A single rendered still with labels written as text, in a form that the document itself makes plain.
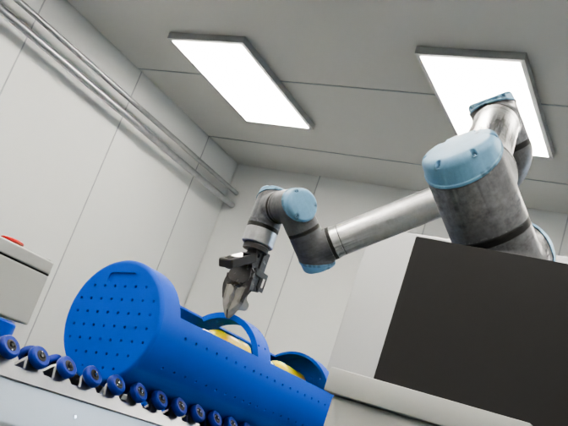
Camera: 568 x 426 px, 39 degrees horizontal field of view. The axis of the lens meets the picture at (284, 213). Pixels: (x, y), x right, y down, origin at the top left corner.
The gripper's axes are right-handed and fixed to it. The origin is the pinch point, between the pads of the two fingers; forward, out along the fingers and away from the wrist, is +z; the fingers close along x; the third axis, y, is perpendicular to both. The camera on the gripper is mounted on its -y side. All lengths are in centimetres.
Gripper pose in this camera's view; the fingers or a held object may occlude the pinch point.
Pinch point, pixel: (227, 312)
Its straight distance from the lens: 214.1
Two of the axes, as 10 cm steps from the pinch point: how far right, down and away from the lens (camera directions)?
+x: -8.2, -1.2, 5.6
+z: -3.2, 9.1, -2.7
